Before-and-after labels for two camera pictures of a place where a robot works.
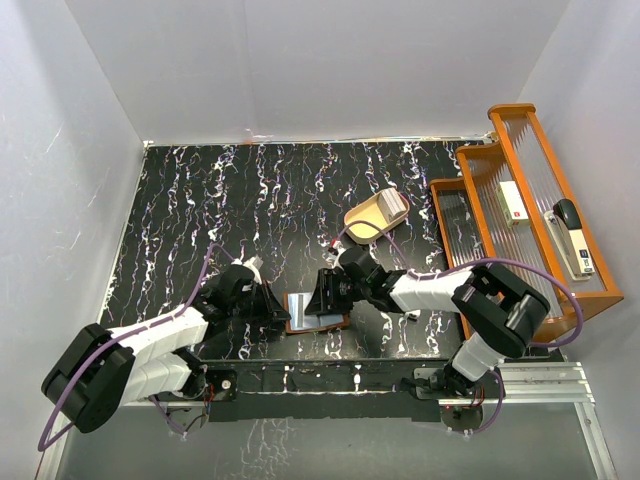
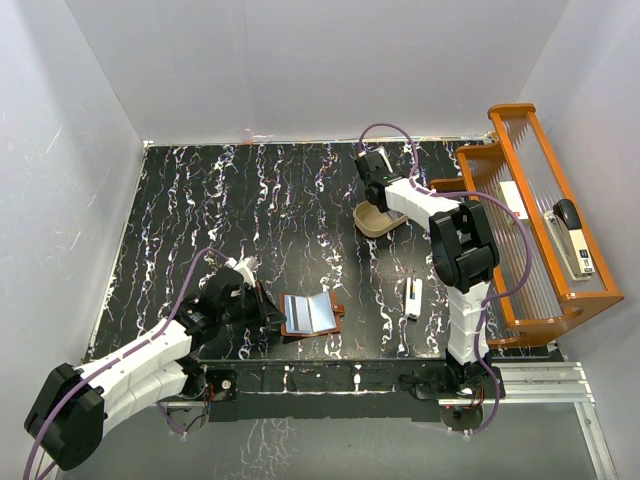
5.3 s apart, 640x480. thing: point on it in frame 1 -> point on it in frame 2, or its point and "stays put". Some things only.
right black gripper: x=325 y=300 -> x=382 y=209
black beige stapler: x=571 y=237 stays put
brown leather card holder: x=296 y=304 stays put
